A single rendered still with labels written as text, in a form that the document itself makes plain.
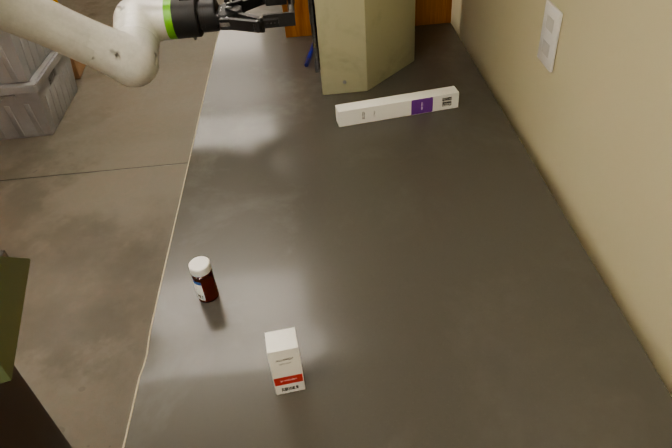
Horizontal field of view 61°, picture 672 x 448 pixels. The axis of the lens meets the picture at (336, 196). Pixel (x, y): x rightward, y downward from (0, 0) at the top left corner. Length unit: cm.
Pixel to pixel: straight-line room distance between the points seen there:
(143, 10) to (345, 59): 46
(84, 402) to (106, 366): 14
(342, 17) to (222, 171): 44
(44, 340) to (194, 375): 154
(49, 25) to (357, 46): 64
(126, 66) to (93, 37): 8
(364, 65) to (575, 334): 79
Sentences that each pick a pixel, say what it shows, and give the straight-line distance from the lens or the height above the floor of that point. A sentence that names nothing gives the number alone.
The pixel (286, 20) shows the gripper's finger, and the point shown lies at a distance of 132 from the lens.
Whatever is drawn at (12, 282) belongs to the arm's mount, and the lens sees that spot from 104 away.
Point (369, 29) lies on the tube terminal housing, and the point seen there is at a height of 109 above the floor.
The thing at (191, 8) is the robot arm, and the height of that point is 117.
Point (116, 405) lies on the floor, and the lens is 207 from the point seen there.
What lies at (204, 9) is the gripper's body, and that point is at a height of 117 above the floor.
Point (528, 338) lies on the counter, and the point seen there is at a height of 94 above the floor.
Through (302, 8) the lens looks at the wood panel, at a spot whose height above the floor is 102.
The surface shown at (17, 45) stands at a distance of 337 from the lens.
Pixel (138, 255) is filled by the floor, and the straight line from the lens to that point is 252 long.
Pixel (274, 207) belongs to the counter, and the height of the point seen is 94.
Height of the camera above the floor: 162
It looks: 39 degrees down
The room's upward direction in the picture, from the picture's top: 5 degrees counter-clockwise
